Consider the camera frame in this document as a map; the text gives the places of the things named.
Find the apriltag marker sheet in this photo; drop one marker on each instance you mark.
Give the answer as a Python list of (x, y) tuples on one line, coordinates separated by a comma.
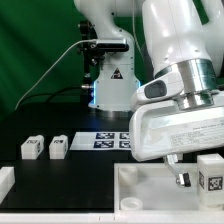
[(101, 141)]

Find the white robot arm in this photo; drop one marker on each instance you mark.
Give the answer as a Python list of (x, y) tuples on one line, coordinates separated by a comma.
[(181, 109)]

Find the white square table top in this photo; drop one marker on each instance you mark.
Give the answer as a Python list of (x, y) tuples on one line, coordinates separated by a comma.
[(151, 187)]

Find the white table front rail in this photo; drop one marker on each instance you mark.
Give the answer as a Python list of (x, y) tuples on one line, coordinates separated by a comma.
[(198, 218)]

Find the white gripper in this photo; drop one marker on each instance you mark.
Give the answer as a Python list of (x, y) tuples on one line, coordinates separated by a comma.
[(160, 129)]

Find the white obstacle block left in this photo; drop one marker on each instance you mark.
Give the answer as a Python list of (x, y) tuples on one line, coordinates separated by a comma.
[(7, 180)]

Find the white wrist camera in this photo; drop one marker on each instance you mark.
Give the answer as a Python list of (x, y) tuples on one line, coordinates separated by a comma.
[(165, 87)]

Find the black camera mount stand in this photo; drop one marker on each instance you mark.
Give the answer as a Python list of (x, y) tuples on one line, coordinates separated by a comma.
[(87, 50)]

